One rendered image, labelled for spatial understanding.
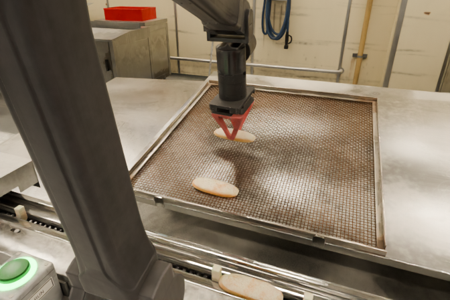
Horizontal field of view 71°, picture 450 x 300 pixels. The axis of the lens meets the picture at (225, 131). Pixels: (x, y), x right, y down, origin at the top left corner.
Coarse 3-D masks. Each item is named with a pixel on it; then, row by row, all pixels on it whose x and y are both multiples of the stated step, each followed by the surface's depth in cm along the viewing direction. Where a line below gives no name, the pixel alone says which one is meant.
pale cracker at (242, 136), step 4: (220, 128) 73; (228, 128) 72; (216, 132) 72; (220, 132) 71; (240, 132) 70; (244, 132) 70; (220, 136) 70; (224, 136) 70; (236, 136) 69; (240, 136) 69; (244, 136) 69; (248, 136) 69; (252, 136) 69; (232, 140) 70; (236, 140) 69; (240, 140) 69; (244, 140) 68; (248, 140) 68; (252, 140) 69
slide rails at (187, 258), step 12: (0, 204) 66; (12, 204) 66; (24, 204) 66; (0, 216) 62; (12, 216) 62; (36, 216) 63; (48, 216) 62; (36, 228) 59; (48, 228) 59; (168, 252) 54; (180, 252) 54; (192, 264) 52; (204, 264) 52; (216, 264) 52; (228, 264) 52; (192, 276) 50; (252, 276) 50; (264, 276) 50; (216, 288) 48; (288, 288) 48; (300, 288) 48
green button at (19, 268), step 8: (8, 264) 45; (16, 264) 45; (24, 264) 45; (0, 272) 44; (8, 272) 44; (16, 272) 44; (24, 272) 44; (0, 280) 43; (8, 280) 43; (16, 280) 43
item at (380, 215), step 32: (288, 96) 92; (320, 96) 90; (352, 96) 88; (320, 128) 78; (352, 128) 77; (224, 160) 70; (256, 160) 69; (288, 160) 69; (320, 192) 60; (352, 192) 60; (256, 224) 55; (352, 224) 54; (384, 224) 52; (384, 256) 49
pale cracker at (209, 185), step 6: (198, 180) 64; (204, 180) 64; (210, 180) 63; (216, 180) 63; (198, 186) 63; (204, 186) 62; (210, 186) 62; (216, 186) 62; (222, 186) 62; (228, 186) 62; (234, 186) 62; (210, 192) 61; (216, 192) 61; (222, 192) 61; (228, 192) 60; (234, 192) 61
